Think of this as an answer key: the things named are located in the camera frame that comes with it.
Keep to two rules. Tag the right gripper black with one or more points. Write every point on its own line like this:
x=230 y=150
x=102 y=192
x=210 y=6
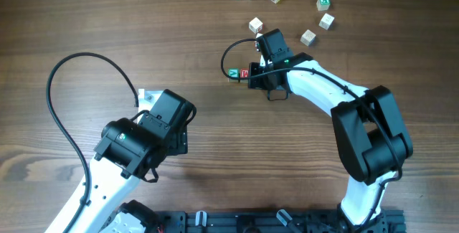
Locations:
x=255 y=84

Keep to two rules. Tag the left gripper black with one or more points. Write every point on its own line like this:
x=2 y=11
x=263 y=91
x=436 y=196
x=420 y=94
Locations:
x=182 y=140

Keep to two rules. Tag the red M wooden block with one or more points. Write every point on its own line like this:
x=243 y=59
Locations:
x=244 y=73

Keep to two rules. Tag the green V wooden block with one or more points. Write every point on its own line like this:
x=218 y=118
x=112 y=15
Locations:
x=233 y=73

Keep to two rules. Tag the carrot picture wooden block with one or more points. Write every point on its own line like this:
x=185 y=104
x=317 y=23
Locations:
x=255 y=25

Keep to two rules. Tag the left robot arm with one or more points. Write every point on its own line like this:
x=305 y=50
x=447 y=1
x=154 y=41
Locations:
x=128 y=150

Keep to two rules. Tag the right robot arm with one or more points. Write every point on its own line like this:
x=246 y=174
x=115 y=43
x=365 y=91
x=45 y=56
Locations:
x=372 y=140

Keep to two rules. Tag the red I wooden block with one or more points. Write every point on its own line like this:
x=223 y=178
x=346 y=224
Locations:
x=256 y=43

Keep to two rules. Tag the plain wooden block lower right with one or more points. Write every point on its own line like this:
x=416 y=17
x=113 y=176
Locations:
x=308 y=37

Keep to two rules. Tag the plain wooden block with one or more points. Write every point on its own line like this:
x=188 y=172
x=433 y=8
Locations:
x=326 y=21
x=308 y=37

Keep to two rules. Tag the green E wooden block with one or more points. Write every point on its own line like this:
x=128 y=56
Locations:
x=323 y=5

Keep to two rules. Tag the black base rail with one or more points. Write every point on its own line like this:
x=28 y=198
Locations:
x=232 y=222

